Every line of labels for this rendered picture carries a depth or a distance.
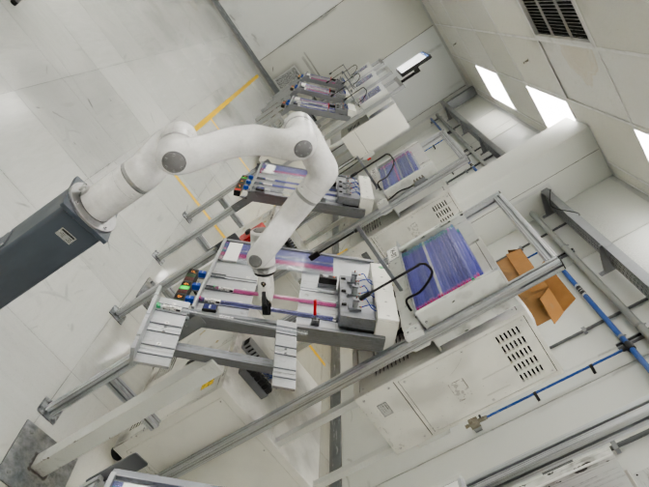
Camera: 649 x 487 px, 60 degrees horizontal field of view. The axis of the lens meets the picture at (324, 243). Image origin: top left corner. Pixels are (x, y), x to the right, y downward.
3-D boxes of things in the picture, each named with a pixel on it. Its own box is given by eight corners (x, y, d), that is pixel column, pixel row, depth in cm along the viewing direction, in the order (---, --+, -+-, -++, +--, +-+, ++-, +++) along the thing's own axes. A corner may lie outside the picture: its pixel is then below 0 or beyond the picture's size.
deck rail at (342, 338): (188, 326, 205) (189, 310, 203) (189, 323, 207) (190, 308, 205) (382, 353, 208) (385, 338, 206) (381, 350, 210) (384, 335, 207)
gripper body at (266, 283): (272, 274, 202) (274, 302, 206) (275, 263, 212) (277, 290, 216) (252, 274, 202) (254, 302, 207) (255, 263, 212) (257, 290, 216)
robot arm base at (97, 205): (62, 202, 174) (106, 170, 170) (76, 174, 190) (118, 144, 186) (107, 243, 184) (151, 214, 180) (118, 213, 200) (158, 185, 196)
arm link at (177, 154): (164, 159, 186) (157, 183, 173) (155, 126, 179) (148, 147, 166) (315, 144, 189) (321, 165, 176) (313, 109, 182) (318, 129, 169)
